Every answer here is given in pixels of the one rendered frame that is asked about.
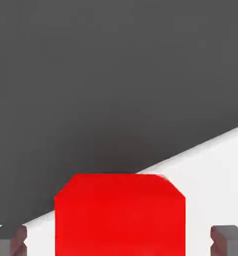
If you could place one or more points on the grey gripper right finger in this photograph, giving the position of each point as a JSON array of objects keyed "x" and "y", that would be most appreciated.
[{"x": 229, "y": 243}]

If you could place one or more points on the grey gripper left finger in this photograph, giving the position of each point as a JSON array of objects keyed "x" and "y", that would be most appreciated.
[{"x": 4, "y": 245}]

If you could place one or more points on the small red cube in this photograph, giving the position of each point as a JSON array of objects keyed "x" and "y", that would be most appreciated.
[{"x": 119, "y": 216}]

